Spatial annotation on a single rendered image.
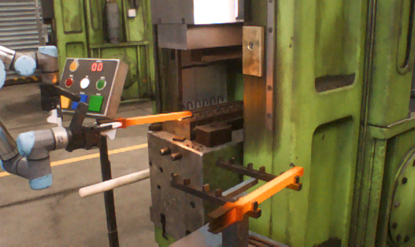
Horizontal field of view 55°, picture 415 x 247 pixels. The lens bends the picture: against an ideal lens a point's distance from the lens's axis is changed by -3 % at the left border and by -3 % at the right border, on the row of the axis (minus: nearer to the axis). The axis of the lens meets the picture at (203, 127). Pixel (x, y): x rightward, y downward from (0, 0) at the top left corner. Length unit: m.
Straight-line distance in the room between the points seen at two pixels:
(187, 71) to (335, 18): 0.70
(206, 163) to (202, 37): 0.48
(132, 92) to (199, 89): 4.72
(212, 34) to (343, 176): 0.80
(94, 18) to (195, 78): 4.54
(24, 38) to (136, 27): 3.49
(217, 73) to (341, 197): 0.81
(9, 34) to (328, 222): 8.32
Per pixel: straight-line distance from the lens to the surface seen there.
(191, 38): 1.57
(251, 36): 1.47
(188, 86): 1.91
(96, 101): 1.96
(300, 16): 1.38
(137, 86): 6.64
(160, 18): 1.70
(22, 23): 9.47
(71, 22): 6.47
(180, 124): 1.67
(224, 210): 0.99
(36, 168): 1.42
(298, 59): 1.38
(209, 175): 1.55
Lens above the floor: 1.42
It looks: 16 degrees down
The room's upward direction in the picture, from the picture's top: 1 degrees counter-clockwise
